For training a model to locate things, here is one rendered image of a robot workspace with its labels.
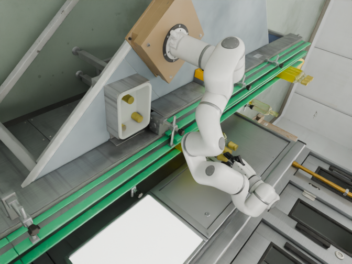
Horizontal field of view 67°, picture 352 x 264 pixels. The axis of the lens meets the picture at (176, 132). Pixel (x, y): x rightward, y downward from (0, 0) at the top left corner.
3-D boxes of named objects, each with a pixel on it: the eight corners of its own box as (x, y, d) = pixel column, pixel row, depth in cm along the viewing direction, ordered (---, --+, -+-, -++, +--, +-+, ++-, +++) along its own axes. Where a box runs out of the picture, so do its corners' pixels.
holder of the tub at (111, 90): (107, 140, 119) (119, 149, 115) (103, 86, 102) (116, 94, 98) (136, 124, 130) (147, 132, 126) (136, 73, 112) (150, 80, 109)
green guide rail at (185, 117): (165, 121, 123) (178, 129, 119) (166, 119, 122) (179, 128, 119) (301, 41, 233) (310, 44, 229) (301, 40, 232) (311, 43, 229)
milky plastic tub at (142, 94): (107, 131, 115) (120, 141, 111) (103, 86, 101) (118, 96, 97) (136, 116, 126) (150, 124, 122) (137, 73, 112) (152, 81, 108)
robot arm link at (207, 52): (200, 75, 105) (234, 92, 98) (195, 50, 94) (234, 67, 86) (215, 59, 108) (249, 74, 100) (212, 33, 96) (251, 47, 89)
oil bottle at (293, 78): (270, 74, 211) (304, 88, 198) (272, 67, 207) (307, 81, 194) (273, 72, 214) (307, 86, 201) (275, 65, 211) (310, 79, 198)
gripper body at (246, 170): (254, 187, 120) (237, 171, 127) (261, 172, 114) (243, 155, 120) (243, 194, 116) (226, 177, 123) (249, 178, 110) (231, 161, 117)
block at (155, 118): (147, 129, 128) (157, 136, 124) (148, 113, 122) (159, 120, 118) (152, 126, 130) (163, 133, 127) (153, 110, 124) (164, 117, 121)
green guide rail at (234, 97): (164, 133, 128) (177, 142, 124) (164, 132, 127) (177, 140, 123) (298, 49, 237) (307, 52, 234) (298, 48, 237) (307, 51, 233)
